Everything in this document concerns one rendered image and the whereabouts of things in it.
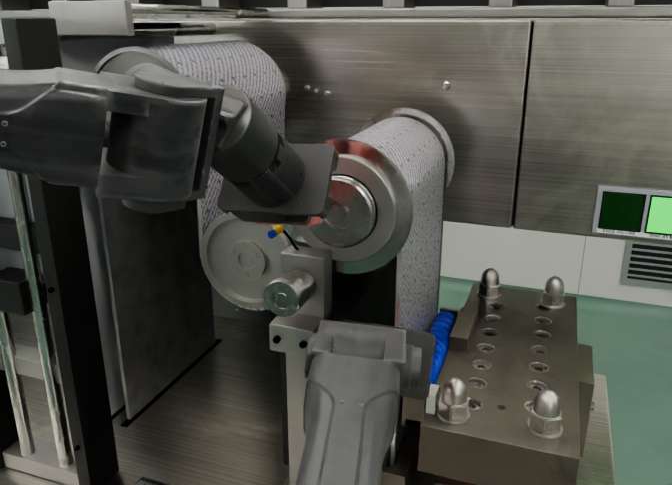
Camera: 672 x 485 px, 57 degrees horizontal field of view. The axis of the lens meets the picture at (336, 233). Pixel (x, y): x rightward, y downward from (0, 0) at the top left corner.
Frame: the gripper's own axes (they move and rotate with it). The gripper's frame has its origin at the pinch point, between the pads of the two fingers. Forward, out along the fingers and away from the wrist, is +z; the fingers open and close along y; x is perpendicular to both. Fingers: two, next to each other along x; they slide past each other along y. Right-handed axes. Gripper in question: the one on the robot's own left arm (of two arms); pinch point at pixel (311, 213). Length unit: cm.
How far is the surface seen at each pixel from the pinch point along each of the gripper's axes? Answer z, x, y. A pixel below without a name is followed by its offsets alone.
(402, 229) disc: 4.9, 0.5, 8.2
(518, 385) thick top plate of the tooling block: 23.9, -11.7, 19.6
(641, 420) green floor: 215, -1, 53
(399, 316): 11.5, -7.3, 7.4
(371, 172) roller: 0.6, 4.9, 5.3
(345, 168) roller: 0.4, 5.2, 2.6
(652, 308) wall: 292, 61, 65
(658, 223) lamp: 36, 14, 36
